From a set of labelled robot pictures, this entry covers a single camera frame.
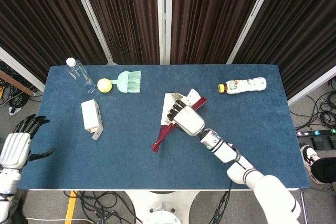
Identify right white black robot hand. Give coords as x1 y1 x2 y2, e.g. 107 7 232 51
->
166 98 205 137

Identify red ribbed paper folding fan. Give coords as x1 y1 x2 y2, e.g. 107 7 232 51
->
151 88 208 154

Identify white cardboard box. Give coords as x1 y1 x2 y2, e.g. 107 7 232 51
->
80 99 104 141

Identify clear plastic water bottle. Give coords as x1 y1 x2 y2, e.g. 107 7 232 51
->
65 57 97 94

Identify black trouser leg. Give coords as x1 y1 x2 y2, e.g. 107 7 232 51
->
312 155 336 184

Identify blue table mat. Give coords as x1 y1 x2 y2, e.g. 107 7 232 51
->
18 64 310 190

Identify brown wooden beam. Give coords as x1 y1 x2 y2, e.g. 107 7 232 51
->
0 69 35 97

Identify white drink bottle yellow cap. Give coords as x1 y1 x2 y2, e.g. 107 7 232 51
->
218 77 267 95

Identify brown curtain partition panel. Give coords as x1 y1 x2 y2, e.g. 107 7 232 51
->
70 0 166 65
165 0 279 65
0 0 116 92
227 0 336 106

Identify mint green hand brush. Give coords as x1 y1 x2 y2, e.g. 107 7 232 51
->
110 70 142 94

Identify black numbered foot pedal strip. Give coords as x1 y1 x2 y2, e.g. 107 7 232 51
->
295 129 336 152

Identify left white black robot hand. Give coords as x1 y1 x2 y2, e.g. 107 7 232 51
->
0 114 55 169

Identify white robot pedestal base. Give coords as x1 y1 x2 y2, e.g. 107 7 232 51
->
125 190 200 224

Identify black floor cable tangle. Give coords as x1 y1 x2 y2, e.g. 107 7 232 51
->
0 61 43 116
62 190 139 224
288 77 336 130

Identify white black sneaker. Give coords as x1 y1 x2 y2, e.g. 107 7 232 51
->
300 145 329 185

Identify yellow green ball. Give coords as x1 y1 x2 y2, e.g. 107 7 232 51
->
97 78 113 93

